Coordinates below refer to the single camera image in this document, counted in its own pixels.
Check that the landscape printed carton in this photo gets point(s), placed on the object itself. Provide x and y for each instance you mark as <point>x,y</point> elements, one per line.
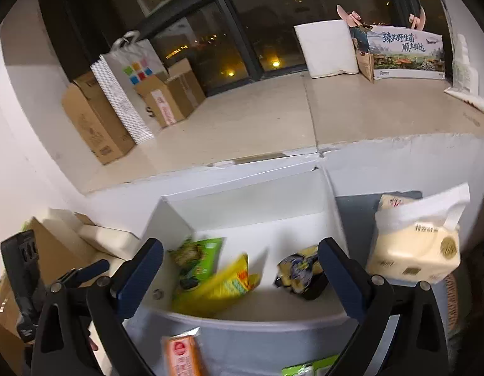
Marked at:
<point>402,55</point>

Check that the cream tissue pack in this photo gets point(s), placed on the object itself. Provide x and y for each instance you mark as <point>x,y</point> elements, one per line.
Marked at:
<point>414,250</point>

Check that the white cardboard box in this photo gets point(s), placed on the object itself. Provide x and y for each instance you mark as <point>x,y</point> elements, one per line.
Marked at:
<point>242,227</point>

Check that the large brown cardboard box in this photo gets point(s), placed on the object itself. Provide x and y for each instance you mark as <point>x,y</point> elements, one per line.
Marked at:
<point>89,125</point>

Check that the small brown paper bag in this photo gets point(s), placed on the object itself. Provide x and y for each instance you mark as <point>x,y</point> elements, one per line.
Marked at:
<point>365,66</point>

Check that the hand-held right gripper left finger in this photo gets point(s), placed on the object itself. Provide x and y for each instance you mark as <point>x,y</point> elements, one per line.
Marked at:
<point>136,278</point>

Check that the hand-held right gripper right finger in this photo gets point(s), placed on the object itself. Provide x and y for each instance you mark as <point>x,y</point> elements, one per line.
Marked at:
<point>344,282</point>

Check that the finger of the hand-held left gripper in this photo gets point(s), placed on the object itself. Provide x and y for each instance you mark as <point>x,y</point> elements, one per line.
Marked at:
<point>89,272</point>

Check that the wicker stool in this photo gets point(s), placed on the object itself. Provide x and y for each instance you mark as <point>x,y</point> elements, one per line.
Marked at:
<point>455,305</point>

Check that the white dotted paper bag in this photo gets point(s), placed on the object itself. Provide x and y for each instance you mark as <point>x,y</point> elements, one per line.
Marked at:
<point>120,98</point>

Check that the white plastic bottle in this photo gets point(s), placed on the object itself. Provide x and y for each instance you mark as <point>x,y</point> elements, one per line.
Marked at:
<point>465,70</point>

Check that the black window frame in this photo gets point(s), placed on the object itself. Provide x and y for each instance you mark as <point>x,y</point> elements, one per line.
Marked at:
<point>242,39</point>

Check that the white tube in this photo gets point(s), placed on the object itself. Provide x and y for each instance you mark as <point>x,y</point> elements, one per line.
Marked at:
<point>477,103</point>

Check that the orange snack packet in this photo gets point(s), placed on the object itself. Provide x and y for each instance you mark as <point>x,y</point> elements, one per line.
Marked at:
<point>183,356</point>

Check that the yellow snack packet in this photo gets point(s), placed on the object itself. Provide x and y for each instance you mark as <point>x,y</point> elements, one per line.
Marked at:
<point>226,286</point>

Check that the small open cardboard box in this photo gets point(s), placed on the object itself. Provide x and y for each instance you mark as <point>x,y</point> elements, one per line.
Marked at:
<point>175,98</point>

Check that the white foam box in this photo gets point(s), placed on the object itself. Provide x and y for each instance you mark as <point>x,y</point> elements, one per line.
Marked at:
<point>324,47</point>

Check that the pink fan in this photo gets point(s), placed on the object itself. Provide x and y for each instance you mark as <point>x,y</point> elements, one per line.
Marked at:
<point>418,21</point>
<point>346,13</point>

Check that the light green snack packet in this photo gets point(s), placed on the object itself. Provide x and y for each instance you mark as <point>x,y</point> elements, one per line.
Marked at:
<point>300,370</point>

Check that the dark patterned snack packet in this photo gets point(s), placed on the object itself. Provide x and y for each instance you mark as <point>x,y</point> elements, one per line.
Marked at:
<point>300,270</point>

